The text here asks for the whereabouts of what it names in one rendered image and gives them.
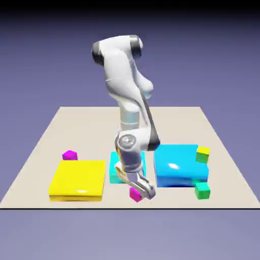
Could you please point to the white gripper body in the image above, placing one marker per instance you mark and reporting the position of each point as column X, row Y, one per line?
column 135, row 180

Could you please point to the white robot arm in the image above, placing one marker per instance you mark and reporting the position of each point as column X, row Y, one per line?
column 117, row 67

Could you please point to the small magenta cube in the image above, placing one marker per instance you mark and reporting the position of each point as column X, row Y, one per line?
column 69, row 155
column 135, row 195

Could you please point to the small green cube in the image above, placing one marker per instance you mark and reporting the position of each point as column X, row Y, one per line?
column 202, row 191

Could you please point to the small yellow cube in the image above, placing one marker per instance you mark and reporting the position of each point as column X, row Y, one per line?
column 203, row 154

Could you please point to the large turquoise box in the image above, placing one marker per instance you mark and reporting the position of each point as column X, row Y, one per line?
column 113, row 172

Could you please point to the large blue box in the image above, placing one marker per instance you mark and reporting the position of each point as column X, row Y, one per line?
column 178, row 162

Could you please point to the large yellow box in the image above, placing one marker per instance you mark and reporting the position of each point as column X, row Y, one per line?
column 78, row 178

